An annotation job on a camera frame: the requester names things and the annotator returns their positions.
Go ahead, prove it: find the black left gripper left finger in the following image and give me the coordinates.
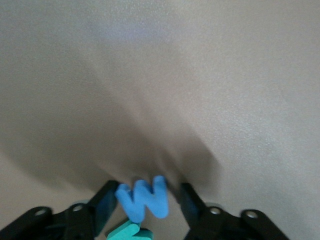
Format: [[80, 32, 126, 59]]
[[0, 179, 119, 240]]

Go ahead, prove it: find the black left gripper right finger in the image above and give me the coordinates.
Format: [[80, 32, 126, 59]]
[[174, 182, 291, 240]]

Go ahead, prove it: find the blue foam letter W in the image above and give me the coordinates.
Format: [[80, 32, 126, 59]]
[[115, 174, 170, 223]]

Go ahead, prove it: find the teal foam letter R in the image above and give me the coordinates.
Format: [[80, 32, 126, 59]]
[[107, 219, 153, 240]]

